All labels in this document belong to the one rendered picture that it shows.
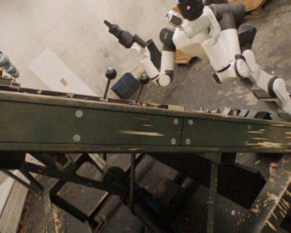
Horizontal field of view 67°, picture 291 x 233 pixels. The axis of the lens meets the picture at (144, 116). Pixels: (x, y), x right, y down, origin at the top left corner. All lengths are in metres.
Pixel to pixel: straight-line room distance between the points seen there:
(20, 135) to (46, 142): 0.05
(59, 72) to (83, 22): 1.98
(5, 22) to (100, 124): 6.19
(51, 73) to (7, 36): 1.90
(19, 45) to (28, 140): 6.08
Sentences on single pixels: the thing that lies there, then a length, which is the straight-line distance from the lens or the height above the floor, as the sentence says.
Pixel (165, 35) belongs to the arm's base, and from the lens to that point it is 1.47.
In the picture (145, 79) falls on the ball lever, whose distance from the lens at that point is 0.76.
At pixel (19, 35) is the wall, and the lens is 6.54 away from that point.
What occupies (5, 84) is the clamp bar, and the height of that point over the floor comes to 1.74.
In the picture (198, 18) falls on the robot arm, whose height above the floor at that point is 1.42.
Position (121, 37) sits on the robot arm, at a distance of 1.44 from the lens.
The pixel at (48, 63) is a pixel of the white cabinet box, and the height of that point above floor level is 1.82.
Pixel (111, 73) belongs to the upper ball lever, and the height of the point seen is 1.51.
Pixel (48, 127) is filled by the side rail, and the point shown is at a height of 1.56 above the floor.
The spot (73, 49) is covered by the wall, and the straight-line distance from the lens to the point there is 6.45.
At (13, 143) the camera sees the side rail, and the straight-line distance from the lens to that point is 0.48.
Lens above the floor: 1.63
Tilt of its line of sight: 23 degrees down
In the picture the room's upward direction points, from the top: 43 degrees counter-clockwise
